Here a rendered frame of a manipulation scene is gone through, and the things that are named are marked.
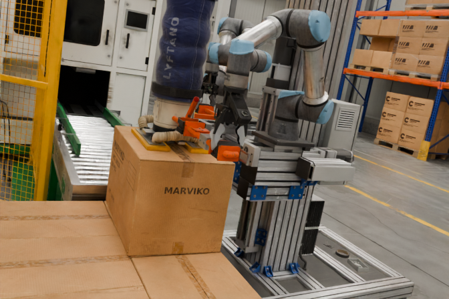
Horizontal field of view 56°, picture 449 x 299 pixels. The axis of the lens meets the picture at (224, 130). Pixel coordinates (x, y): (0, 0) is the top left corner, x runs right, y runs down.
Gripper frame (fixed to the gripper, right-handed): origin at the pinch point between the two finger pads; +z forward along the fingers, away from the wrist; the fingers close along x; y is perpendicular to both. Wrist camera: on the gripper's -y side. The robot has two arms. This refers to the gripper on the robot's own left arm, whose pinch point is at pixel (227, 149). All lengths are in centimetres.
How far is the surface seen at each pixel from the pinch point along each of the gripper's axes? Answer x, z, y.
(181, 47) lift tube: 4, -30, 51
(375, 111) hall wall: -782, 43, 752
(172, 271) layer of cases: 6, 53, 17
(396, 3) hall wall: -780, -244, 763
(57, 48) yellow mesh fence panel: 48, -18, 169
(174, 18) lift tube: 8, -42, 54
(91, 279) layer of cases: 35, 53, 15
